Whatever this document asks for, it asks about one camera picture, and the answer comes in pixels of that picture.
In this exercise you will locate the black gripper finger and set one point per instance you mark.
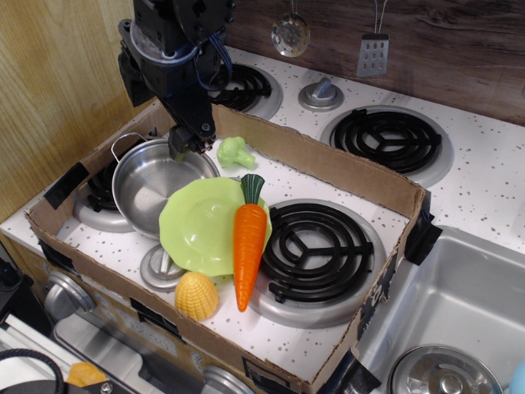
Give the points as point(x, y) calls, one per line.
point(180, 141)
point(204, 145)

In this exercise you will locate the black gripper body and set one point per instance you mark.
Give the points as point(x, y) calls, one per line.
point(191, 107)

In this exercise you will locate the orange plastic toy carrot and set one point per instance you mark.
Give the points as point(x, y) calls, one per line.
point(249, 235)

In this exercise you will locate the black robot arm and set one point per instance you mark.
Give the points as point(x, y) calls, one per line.
point(174, 51)

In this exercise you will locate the light green plastic plate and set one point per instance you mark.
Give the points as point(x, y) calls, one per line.
point(196, 226)

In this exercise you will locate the green toy broccoli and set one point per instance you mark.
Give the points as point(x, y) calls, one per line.
point(232, 151)

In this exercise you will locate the small steel pot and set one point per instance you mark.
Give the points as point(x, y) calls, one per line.
point(146, 176)

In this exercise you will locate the back left black burner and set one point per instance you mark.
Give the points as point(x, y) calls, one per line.
point(250, 90)

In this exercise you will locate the black burner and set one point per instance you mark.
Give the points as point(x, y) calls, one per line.
point(401, 139)
point(95, 206)
point(250, 90)
point(318, 265)

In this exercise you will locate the front left black burner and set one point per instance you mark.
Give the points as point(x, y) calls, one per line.
point(95, 206)

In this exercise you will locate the silver back stove knob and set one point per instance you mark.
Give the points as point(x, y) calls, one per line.
point(322, 96)

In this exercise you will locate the silver stove knob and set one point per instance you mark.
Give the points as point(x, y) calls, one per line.
point(158, 271)
point(322, 96)

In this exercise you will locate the silver centre stove knob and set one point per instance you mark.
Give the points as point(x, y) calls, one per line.
point(158, 271)

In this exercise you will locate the yellow toy corn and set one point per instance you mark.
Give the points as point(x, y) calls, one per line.
point(196, 296)

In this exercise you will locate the brown cardboard fence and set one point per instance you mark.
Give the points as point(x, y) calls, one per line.
point(263, 354)

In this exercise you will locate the front right black burner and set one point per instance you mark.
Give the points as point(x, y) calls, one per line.
point(318, 265)

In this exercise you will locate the hanging silver spatula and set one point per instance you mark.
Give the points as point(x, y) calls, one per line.
point(374, 47)

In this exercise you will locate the silver front left knob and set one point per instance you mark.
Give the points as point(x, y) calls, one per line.
point(66, 297)

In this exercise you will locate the back right black burner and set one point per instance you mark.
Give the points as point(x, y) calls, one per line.
point(401, 139)

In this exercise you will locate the silver front lower knob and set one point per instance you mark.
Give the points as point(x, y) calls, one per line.
point(217, 380)

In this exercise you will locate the orange toy piece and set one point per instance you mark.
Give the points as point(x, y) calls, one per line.
point(85, 374)

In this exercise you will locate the steel sink basin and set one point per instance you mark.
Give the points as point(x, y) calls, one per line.
point(467, 294)

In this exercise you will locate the steel pot lid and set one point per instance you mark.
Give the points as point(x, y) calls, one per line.
point(440, 369)

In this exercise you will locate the light blue object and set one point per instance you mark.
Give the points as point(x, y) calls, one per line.
point(517, 382)

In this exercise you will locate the silver oven door handle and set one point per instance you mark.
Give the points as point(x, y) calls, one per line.
point(127, 361)

